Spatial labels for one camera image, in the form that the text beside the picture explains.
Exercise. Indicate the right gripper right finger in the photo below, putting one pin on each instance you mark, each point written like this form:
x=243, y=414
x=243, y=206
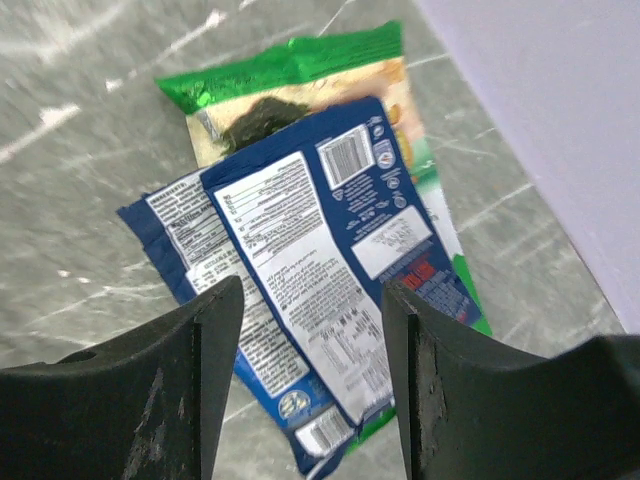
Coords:
x=471, y=407

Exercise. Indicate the green Chuba chips bag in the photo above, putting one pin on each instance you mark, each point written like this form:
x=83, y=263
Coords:
x=232, y=106

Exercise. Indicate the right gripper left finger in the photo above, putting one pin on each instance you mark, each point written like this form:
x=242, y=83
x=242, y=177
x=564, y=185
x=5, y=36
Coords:
x=147, y=404

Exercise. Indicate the blue Kettle chips bag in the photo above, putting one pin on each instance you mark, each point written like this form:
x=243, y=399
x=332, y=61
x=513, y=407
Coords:
x=322, y=214

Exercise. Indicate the dark blue snack bag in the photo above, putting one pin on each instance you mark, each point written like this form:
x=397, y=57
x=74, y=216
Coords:
x=188, y=245

